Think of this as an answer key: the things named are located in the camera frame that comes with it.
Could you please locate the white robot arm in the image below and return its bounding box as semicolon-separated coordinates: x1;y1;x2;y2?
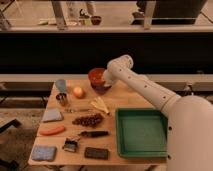
103;55;213;171

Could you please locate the green plastic tray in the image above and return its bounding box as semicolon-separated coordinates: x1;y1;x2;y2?
115;108;168;158

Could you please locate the purple bowl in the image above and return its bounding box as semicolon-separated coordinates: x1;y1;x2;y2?
92;85;110;95

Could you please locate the yellow banana bunch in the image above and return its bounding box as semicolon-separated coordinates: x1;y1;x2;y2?
91;96;110;114

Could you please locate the peach apple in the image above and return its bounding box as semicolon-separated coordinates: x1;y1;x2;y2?
73;87;84;98

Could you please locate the bunch of dark grapes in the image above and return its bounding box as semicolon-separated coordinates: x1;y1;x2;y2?
72;113;103;128

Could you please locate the small metal cup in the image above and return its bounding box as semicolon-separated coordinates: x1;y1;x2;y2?
56;93;68;106

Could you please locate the light blue cup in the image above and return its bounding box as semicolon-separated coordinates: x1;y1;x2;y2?
55;79;67;93

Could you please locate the orange carrot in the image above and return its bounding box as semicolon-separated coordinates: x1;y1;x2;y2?
39;126;66;136

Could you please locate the background dark red bowl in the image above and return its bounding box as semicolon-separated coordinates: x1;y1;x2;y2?
91;16;102;25

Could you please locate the black rectangular block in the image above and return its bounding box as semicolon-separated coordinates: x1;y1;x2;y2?
84;147;109;160

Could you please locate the black handled brush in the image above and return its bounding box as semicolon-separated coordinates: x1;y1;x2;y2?
79;131;109;138

